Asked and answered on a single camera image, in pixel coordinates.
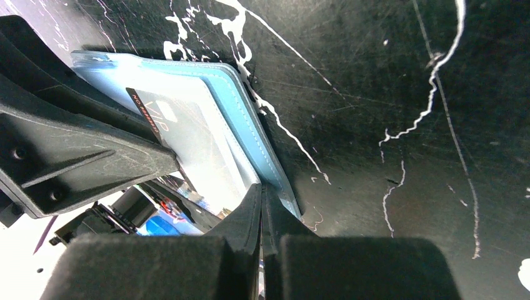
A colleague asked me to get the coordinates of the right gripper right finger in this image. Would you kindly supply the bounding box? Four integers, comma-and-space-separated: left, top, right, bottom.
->
262, 184, 461, 299

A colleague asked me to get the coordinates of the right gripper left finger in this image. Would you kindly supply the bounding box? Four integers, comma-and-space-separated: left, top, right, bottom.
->
42, 184, 262, 299

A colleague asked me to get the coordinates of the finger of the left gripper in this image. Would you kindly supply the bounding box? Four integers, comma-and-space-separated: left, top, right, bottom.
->
1, 16, 178, 228

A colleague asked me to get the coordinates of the blue card holder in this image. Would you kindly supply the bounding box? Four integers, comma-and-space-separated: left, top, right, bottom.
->
71, 51, 301, 217

